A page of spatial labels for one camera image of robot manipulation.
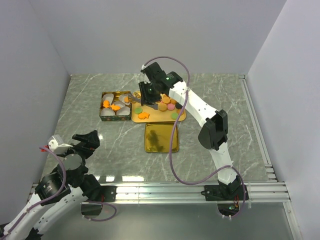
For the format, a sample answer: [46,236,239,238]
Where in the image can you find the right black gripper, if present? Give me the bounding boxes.
[138,81,161,107]

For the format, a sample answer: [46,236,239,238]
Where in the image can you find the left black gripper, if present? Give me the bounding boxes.
[56,129,100,163]

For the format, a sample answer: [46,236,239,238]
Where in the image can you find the metal tongs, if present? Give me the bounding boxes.
[128,94,159,110]

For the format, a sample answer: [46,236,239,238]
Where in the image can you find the orange fish cookie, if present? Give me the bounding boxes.
[110,104,122,112]
[138,112,150,120]
[102,100,110,108]

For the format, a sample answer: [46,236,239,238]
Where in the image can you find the gold tin lid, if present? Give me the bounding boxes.
[144,122,174,153]

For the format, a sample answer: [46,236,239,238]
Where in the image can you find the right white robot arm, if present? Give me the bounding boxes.
[139,62,244,200]

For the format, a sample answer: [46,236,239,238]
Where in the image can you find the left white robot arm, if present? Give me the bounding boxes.
[0,130,101,240]

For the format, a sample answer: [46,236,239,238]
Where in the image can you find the green round cookie left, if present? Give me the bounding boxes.
[134,107,143,115]

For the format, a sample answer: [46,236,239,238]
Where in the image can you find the green round cookie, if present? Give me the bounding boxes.
[170,112,179,120]
[134,107,143,115]

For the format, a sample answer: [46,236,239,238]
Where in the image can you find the yellow serving tray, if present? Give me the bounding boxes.
[131,91,181,123]

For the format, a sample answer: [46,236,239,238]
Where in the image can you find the pink round cookie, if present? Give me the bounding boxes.
[167,103,175,111]

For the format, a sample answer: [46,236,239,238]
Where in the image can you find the black round cookie lower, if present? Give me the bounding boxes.
[175,103,182,109]

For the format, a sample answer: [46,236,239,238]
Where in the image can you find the green round cookie right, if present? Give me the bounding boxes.
[170,112,179,120]

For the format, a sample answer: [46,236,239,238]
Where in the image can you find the green square cookie tin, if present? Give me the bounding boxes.
[99,91,132,122]

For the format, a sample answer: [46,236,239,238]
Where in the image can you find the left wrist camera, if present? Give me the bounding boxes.
[39,134,73,155]

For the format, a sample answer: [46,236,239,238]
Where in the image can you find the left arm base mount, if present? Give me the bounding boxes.
[80,185,117,220]

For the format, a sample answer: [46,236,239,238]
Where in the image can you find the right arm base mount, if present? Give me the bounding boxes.
[201,184,249,220]

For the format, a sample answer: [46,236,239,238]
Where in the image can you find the aluminium rail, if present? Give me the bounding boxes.
[27,182,292,205]

